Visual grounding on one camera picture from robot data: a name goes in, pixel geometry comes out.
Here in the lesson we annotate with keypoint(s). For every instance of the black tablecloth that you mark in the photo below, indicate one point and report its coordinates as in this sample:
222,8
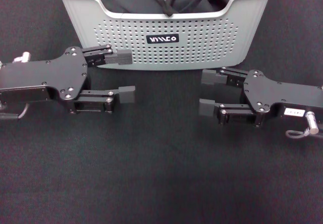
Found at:
161,163

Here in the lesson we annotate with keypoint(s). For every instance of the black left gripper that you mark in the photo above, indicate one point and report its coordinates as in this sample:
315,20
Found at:
38,77

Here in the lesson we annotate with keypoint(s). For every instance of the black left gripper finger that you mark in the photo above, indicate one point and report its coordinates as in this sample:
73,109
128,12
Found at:
118,57

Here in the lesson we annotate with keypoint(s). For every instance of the silver connector plug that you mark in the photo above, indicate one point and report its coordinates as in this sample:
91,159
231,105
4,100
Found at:
22,57
311,123

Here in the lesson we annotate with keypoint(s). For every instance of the silver left connector plug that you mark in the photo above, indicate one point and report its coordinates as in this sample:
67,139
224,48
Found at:
22,57

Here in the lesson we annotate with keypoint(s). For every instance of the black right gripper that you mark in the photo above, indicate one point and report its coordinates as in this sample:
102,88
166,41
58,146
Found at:
282,92

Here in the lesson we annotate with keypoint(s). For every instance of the silver right connector plug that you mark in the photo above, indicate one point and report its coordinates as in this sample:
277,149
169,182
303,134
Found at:
311,123

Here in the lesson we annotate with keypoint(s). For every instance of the grey perforated storage basket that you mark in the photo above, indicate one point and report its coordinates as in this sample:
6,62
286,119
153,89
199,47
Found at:
196,27

